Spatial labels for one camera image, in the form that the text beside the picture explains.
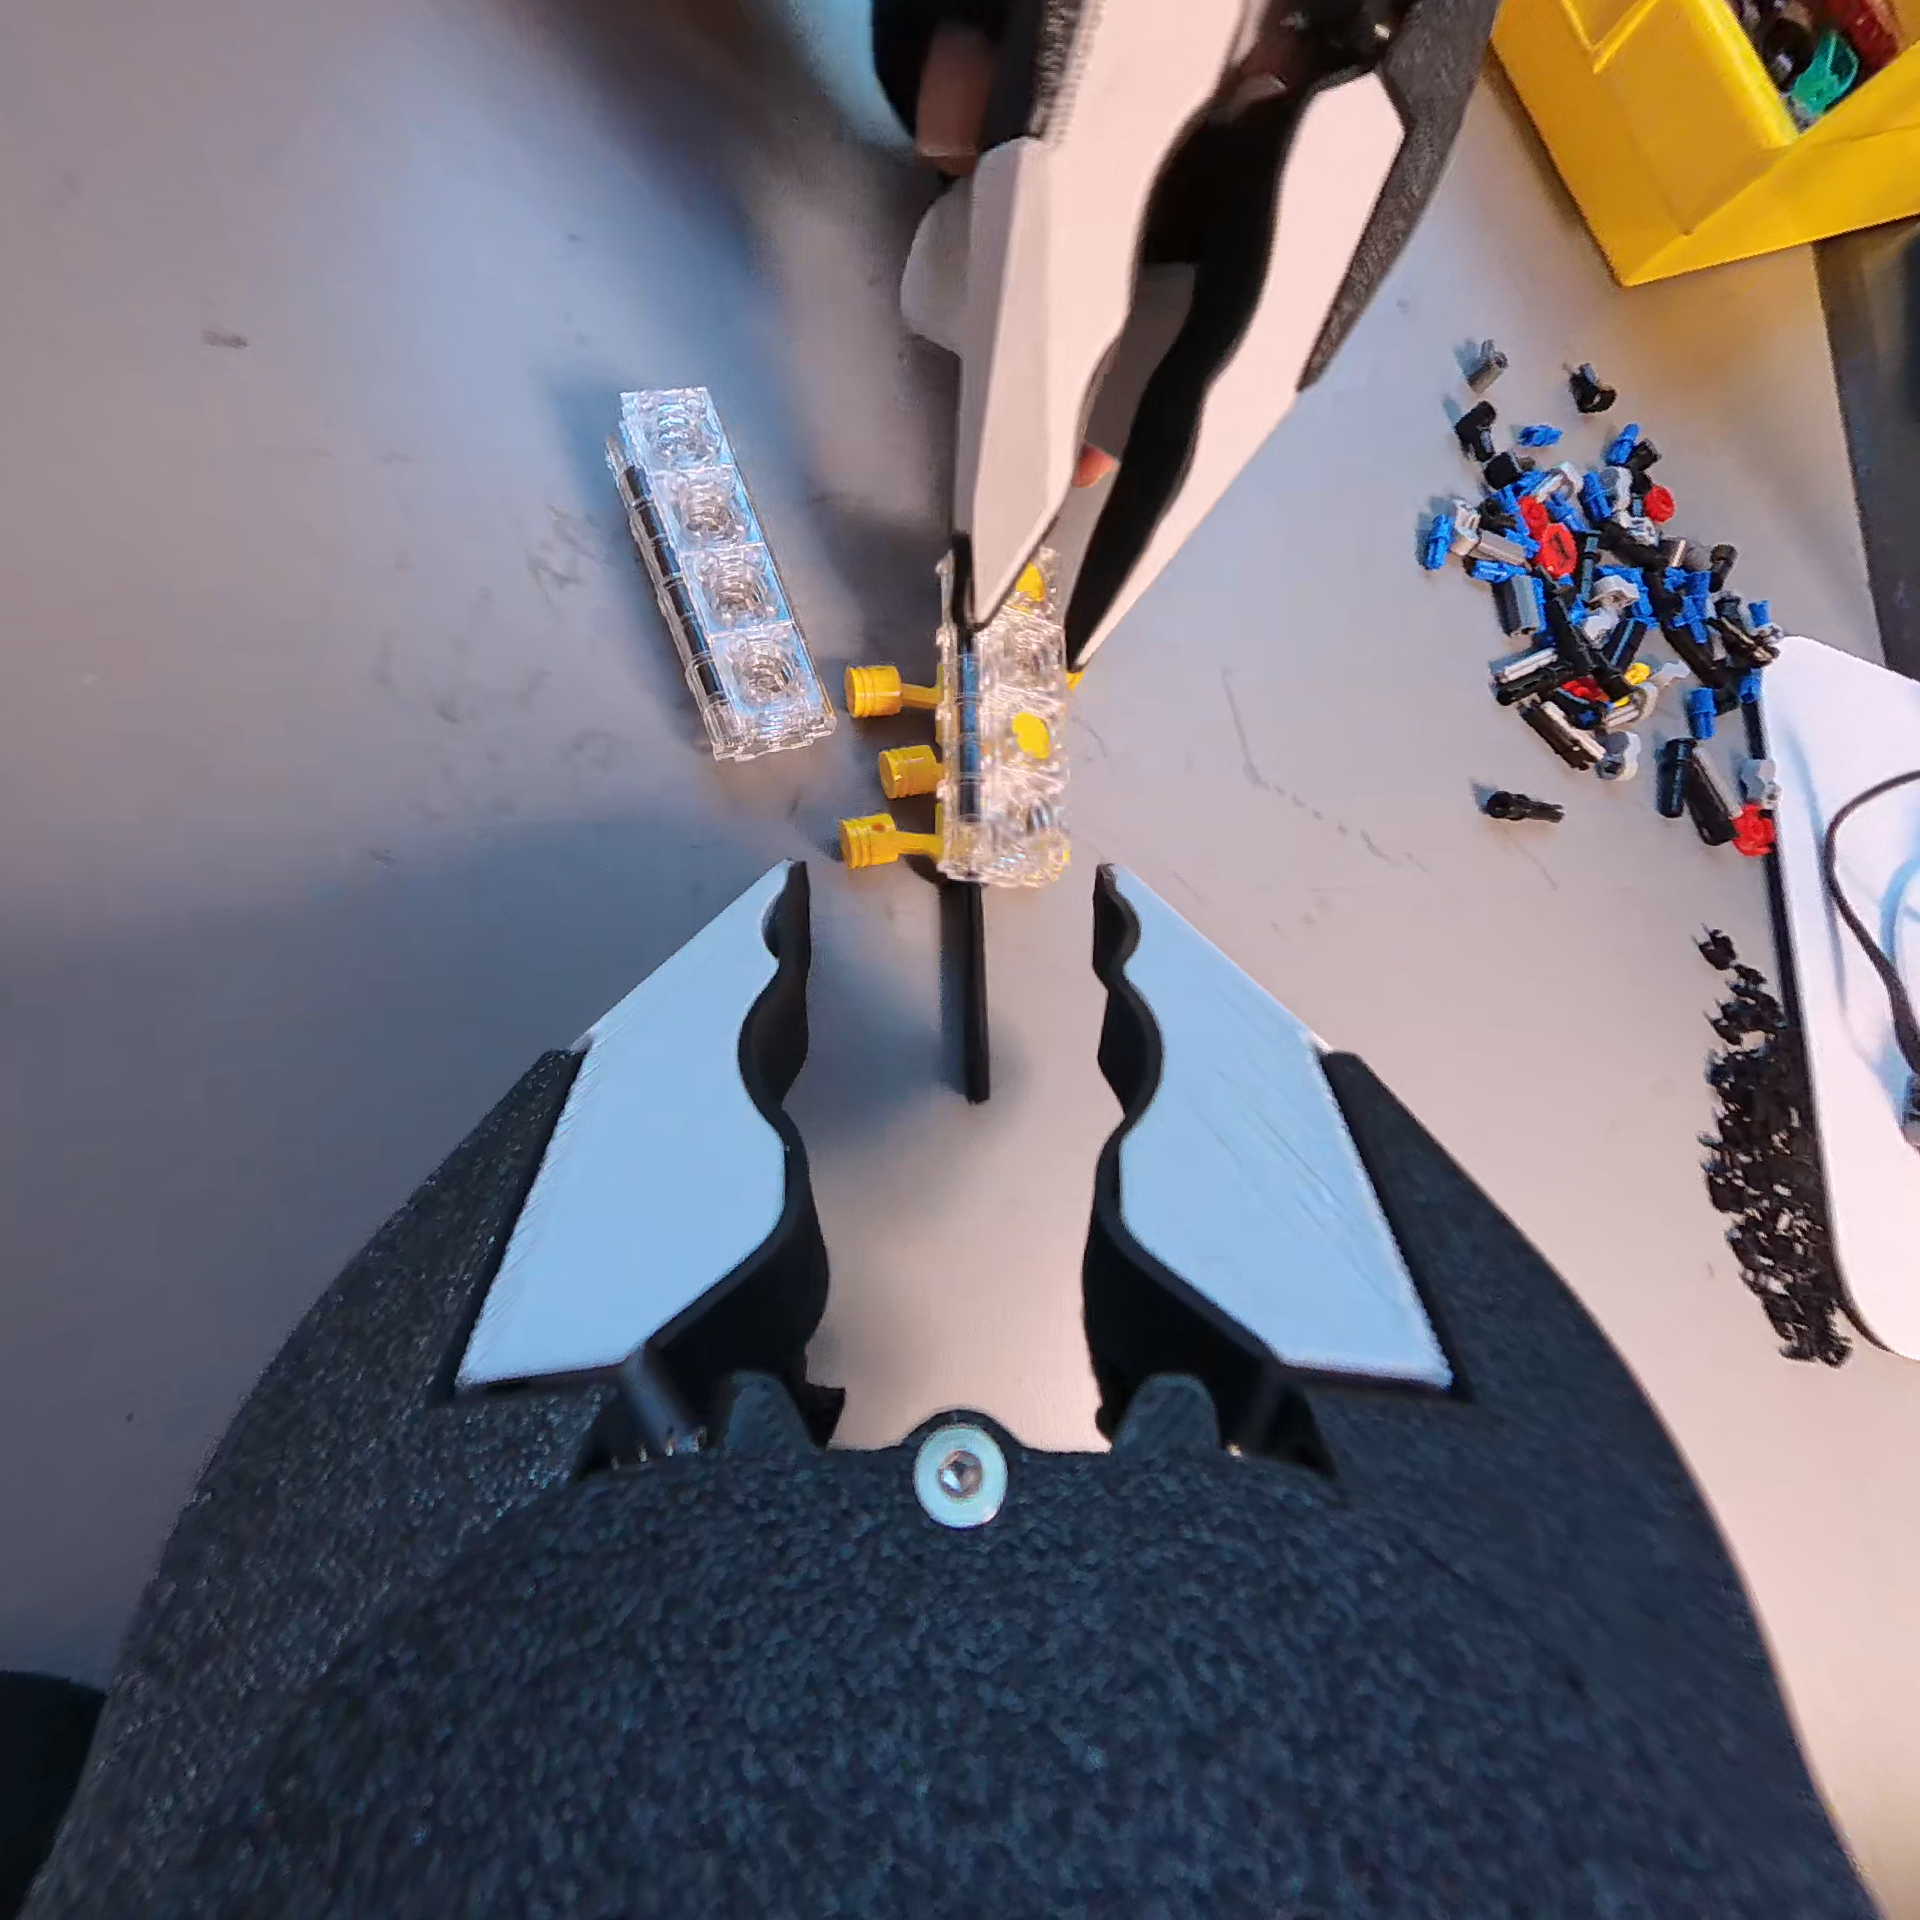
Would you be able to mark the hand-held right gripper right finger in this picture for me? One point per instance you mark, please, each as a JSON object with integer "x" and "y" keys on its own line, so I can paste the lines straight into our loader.
{"x": 1276, "y": 1200}

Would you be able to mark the clear toy cylinder block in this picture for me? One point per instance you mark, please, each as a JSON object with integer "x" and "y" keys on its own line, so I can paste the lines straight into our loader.
{"x": 721, "y": 599}
{"x": 1021, "y": 795}

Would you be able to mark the pile of black toy pins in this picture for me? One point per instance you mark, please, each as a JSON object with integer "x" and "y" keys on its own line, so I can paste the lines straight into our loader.
{"x": 1770, "y": 1170}

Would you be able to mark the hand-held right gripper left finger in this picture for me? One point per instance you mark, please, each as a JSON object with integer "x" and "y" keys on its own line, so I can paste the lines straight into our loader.
{"x": 630, "y": 1200}

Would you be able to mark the white book stand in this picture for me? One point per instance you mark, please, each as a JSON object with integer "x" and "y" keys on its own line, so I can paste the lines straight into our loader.
{"x": 1830, "y": 1049}

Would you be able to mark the yellow plastic bin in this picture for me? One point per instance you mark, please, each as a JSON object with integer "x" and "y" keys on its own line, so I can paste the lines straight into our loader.
{"x": 1652, "y": 136}

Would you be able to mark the pile of small toy parts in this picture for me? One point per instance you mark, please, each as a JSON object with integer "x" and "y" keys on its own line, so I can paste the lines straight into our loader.
{"x": 1605, "y": 599}

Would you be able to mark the person's left hand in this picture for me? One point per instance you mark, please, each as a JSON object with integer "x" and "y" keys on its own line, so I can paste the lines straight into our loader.
{"x": 955, "y": 89}

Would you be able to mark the single black toy pin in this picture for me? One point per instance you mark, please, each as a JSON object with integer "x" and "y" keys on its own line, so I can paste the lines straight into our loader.
{"x": 1524, "y": 807}

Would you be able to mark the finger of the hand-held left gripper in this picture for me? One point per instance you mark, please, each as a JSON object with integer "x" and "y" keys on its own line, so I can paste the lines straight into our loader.
{"x": 1307, "y": 254}
{"x": 1051, "y": 299}

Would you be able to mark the heap of mixed toy parts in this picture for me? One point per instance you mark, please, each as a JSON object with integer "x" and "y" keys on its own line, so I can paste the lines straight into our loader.
{"x": 1822, "y": 53}

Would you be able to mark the yellow piston crankshaft assembly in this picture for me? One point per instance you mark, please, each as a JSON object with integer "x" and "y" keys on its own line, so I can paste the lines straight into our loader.
{"x": 878, "y": 691}

